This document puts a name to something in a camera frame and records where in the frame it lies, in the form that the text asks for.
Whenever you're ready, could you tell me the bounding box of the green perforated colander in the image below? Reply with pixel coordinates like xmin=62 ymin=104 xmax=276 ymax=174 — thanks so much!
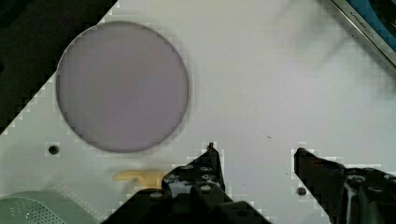
xmin=0 ymin=190 xmax=97 ymax=224

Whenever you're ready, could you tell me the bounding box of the lilac round plate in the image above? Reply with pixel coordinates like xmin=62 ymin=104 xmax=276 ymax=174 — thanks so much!
xmin=56 ymin=21 xmax=190 ymax=153

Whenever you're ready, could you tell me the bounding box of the silver black toaster oven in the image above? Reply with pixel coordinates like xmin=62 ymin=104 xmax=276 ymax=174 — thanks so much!
xmin=329 ymin=0 xmax=396 ymax=69

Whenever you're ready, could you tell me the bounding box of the peeled toy banana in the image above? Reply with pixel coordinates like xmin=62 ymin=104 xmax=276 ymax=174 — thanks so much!
xmin=112 ymin=170 xmax=165 ymax=189

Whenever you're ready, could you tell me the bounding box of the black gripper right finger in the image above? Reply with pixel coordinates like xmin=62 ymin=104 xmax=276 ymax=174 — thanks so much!
xmin=293 ymin=147 xmax=396 ymax=224

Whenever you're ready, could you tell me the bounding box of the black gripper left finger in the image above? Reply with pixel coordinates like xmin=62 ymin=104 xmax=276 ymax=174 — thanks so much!
xmin=162 ymin=142 xmax=225 ymax=198

